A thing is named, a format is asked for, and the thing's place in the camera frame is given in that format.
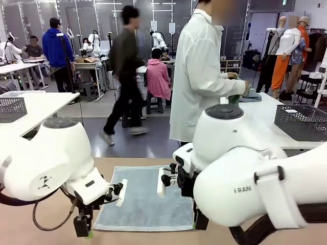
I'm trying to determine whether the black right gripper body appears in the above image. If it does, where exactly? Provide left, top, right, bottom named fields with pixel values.
left=180, top=167, right=200, bottom=199

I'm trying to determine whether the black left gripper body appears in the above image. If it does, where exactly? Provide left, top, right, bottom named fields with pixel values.
left=73, top=200, right=95, bottom=230

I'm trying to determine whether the grey-blue terry towel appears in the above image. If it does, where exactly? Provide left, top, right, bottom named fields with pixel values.
left=92, top=165, right=196, bottom=232

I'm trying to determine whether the teal green towel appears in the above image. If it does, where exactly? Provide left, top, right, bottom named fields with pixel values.
left=227, top=76, right=242, bottom=108

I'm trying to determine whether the light blue towel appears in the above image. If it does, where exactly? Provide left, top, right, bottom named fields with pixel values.
left=241, top=87, right=263, bottom=103

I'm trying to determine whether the person's right forearm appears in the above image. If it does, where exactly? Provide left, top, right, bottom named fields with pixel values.
left=219, top=76, right=246, bottom=98

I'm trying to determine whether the dark grey mesh basket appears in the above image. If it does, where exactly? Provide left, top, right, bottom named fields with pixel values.
left=274, top=104, right=327, bottom=142
left=0, top=96, right=28, bottom=124

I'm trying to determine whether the person's right hand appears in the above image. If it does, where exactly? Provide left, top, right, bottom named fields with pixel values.
left=241, top=80, right=250, bottom=99

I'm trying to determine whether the black stool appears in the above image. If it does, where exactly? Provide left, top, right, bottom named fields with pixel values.
left=146, top=92, right=165, bottom=115

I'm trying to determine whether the white side table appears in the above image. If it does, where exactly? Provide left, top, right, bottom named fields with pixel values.
left=219, top=91, right=327, bottom=151
left=0, top=91, right=81, bottom=139

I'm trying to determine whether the person in white lab coat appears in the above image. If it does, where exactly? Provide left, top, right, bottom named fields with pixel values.
left=169, top=0, right=251, bottom=148

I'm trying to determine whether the seated person in pink hoodie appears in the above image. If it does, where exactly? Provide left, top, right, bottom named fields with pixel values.
left=146, top=47, right=172, bottom=108

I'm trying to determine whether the low shelf with shoes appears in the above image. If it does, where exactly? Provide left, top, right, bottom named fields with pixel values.
left=219, top=59, right=243, bottom=75

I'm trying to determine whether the grey step stool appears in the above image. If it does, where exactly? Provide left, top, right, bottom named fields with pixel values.
left=77, top=81, right=94, bottom=103

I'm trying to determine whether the black bag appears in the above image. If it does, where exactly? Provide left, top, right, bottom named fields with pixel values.
left=242, top=50, right=262, bottom=71

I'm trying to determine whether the walking man in dark clothes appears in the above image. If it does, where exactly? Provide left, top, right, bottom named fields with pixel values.
left=99, top=5, right=149, bottom=146

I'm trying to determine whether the brown cardboard box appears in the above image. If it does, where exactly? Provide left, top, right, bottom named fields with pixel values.
left=75, top=57, right=100, bottom=64

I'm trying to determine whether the black tripod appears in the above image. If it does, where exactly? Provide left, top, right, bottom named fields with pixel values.
left=256, top=28, right=278, bottom=94

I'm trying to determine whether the white background desk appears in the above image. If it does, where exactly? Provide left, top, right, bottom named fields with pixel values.
left=0, top=62, right=42, bottom=91

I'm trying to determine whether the man in blue hoodie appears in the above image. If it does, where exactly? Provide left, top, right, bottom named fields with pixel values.
left=41, top=17, right=77, bottom=93

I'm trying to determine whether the mannequin with orange trousers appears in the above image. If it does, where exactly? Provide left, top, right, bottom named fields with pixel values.
left=271, top=15, right=301, bottom=99

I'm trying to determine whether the seated person in black shirt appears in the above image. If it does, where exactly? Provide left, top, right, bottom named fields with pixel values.
left=24, top=35, right=44, bottom=61

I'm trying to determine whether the bald white mannequin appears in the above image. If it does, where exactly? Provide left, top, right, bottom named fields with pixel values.
left=265, top=16, right=288, bottom=56

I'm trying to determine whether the clothes rack with dark garments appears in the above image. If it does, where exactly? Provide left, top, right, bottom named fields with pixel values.
left=305, top=27, right=327, bottom=74

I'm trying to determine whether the mannequin with beige hat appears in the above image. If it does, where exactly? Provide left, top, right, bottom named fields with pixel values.
left=288, top=15, right=313, bottom=95

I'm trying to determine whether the white bar wrist camera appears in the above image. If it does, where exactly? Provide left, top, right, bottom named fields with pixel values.
left=105, top=178, right=128, bottom=207
left=157, top=167, right=179, bottom=198

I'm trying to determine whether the dark sleeved arm cable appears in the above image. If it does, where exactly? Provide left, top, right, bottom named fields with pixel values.
left=228, top=203, right=327, bottom=245

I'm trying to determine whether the thin black looped cable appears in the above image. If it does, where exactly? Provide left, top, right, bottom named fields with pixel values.
left=32, top=186, right=79, bottom=230

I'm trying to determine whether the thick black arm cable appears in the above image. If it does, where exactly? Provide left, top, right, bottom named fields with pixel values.
left=0, top=190, right=37, bottom=206

